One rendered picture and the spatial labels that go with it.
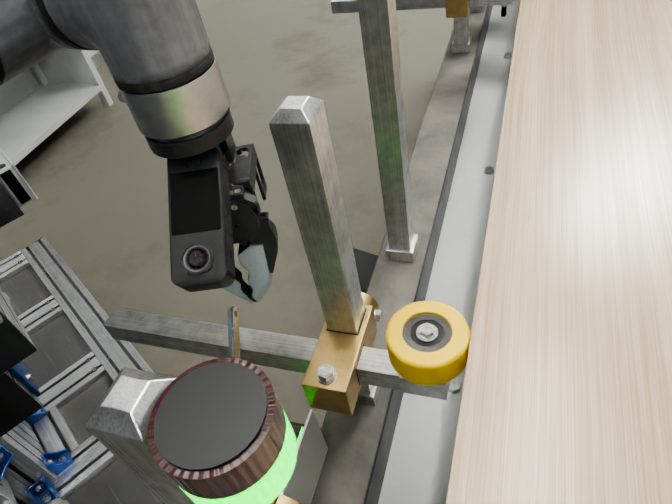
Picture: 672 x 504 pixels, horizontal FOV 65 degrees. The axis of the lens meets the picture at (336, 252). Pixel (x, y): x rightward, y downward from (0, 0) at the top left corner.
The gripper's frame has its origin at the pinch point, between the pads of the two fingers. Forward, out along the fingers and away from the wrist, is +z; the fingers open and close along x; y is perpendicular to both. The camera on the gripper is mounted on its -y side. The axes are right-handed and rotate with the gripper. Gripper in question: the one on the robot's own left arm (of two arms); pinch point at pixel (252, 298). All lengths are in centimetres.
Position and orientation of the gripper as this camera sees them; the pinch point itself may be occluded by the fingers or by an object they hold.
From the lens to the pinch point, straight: 55.7
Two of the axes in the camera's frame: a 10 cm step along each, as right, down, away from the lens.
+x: -9.9, 1.5, 0.7
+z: 1.6, 7.0, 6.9
